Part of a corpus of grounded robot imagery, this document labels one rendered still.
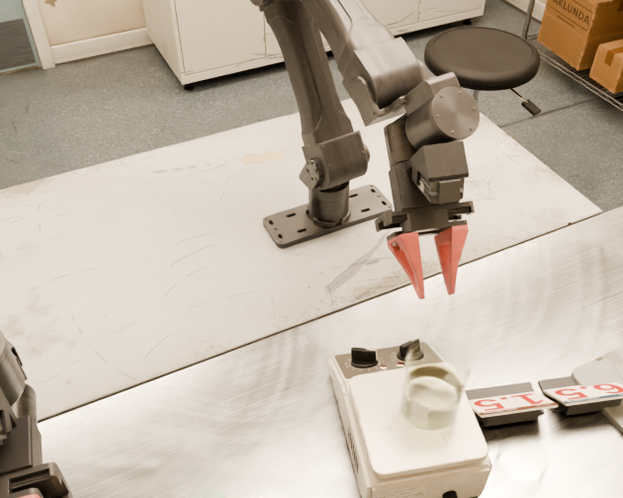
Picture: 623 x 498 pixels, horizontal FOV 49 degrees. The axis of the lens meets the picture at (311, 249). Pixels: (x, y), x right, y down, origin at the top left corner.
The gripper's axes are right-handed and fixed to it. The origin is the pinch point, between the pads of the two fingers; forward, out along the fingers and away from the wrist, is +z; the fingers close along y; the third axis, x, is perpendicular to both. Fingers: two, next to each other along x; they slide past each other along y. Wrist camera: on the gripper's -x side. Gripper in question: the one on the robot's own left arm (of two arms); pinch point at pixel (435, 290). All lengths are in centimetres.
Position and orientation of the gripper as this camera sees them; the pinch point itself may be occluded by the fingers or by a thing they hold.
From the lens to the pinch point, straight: 78.2
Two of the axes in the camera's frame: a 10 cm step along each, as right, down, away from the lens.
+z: 1.5, 9.8, -1.1
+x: -1.2, 1.3, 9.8
